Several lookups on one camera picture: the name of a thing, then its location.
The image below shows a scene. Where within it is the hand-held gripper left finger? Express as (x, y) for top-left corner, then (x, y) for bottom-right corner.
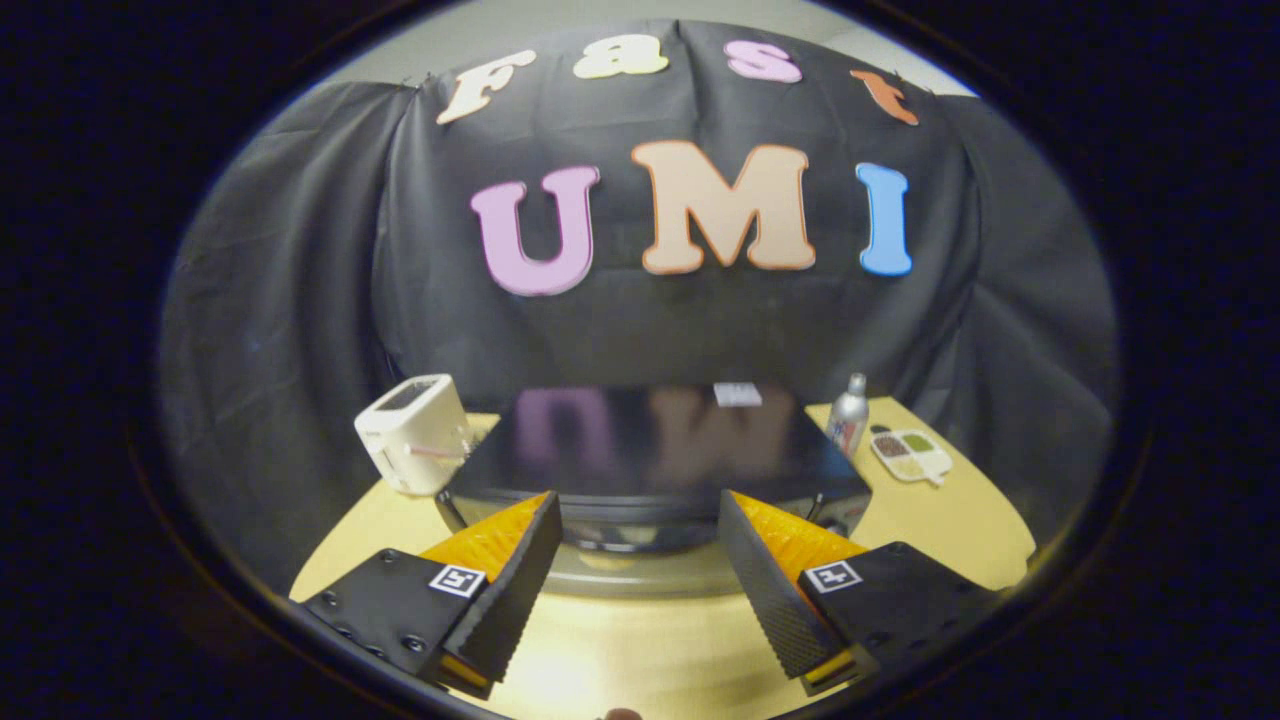
(298, 490), (565, 700)

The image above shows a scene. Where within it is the white pop-up toaster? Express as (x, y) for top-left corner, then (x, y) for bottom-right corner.
(354, 374), (474, 498)

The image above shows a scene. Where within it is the white divided snack tray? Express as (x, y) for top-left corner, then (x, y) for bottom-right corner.
(869, 428), (954, 489)

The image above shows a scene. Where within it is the silver drink bottle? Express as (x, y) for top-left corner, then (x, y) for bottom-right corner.
(827, 373), (871, 459)

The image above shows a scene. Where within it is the black toaster oven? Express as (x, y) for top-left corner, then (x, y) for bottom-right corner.
(435, 383), (874, 601)

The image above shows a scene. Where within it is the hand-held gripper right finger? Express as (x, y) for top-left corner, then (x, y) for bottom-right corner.
(718, 488), (1003, 698)

